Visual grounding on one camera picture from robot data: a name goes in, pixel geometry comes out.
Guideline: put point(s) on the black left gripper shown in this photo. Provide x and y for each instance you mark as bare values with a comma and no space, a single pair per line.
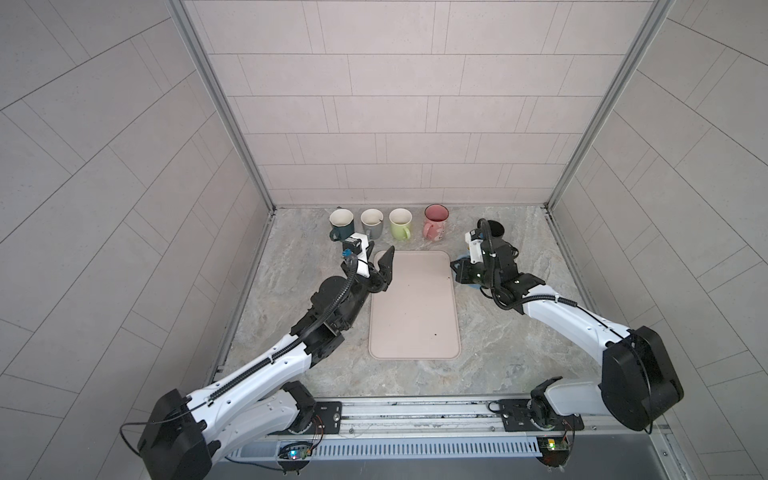
379,277

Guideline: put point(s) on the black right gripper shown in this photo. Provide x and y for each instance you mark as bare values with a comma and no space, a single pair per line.
462,272

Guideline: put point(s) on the black mug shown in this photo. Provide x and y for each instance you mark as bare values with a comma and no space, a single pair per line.
490,230

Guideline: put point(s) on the grey mug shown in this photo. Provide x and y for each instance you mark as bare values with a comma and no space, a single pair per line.
372,221

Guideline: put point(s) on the light green mug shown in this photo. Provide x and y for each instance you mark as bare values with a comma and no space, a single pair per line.
400,220

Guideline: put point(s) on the dark green mug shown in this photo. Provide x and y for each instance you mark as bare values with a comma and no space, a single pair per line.
342,224

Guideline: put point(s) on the pink ghost mug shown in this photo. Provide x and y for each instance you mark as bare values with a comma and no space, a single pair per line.
436,216

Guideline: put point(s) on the blue butterfly mug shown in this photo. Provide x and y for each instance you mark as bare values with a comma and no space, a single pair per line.
467,273

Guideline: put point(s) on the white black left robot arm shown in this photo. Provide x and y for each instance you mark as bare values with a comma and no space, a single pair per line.
252,384

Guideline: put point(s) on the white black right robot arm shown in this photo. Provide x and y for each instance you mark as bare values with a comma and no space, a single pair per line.
638,382

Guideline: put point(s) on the beige drying mat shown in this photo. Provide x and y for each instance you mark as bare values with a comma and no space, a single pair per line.
416,317

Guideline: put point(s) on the right circuit board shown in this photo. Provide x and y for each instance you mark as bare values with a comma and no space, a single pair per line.
555,452

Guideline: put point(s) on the left green circuit board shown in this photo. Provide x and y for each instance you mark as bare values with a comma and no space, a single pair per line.
295,456

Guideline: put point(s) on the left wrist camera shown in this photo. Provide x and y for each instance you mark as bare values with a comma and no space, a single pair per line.
355,249

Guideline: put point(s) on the aluminium mounting rail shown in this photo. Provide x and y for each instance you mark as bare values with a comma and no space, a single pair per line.
422,414

